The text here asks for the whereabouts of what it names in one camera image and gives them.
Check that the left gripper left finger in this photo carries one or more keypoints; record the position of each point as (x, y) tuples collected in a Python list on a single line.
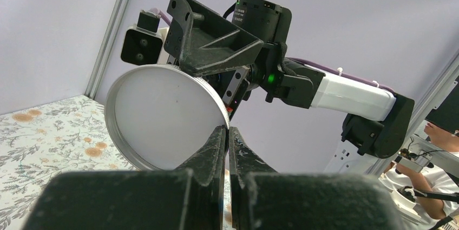
[(188, 197)]

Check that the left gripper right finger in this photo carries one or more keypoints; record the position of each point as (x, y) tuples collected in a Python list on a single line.
[(263, 198)]

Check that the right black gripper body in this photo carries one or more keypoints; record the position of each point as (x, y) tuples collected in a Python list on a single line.
[(236, 52)]

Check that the white jar lid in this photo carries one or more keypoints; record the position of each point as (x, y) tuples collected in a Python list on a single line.
[(158, 116)]

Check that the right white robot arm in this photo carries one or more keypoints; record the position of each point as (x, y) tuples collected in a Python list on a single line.
[(377, 118)]

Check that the floral table mat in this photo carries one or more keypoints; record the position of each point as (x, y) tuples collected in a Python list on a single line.
[(40, 143)]

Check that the person in white shirt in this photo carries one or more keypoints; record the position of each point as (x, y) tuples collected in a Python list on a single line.
[(433, 179)]

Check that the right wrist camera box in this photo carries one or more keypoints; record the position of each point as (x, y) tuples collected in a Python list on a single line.
[(143, 43)]

